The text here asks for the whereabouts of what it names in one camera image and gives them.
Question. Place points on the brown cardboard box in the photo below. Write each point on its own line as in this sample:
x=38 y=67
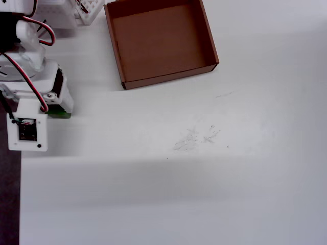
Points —
x=158 y=43

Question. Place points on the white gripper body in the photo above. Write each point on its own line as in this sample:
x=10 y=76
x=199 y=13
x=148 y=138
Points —
x=61 y=87

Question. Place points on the green wooden cube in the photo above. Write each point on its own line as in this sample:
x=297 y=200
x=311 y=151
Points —
x=60 y=114

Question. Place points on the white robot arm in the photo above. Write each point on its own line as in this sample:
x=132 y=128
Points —
x=29 y=43

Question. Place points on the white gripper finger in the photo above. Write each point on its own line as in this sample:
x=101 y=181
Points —
x=67 y=102

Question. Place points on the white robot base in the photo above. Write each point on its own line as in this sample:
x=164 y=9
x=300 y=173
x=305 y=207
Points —
x=58 y=12

